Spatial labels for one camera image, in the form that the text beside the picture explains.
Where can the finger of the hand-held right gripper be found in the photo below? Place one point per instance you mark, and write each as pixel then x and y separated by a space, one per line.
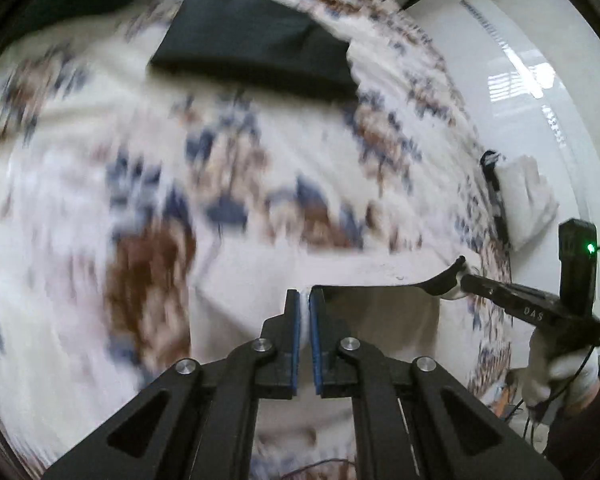
pixel 485 288

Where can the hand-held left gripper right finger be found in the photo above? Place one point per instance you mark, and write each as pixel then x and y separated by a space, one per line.
pixel 317 345

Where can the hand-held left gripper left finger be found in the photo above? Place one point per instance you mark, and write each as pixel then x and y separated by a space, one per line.
pixel 293 345

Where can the white garment with black trim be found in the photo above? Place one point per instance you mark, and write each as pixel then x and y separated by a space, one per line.
pixel 360 330

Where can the person's right forearm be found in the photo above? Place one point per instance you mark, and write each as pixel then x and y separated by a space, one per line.
pixel 587 430

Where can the person's right hand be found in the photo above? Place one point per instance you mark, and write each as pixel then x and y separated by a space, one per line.
pixel 555 370

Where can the white folded cloth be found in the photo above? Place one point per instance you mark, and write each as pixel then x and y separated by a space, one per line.
pixel 527 200

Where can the floral patterned blanket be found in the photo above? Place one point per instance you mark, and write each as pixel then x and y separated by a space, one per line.
pixel 105 170

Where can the dark folded cloth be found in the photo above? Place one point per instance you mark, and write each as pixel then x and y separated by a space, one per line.
pixel 260 45

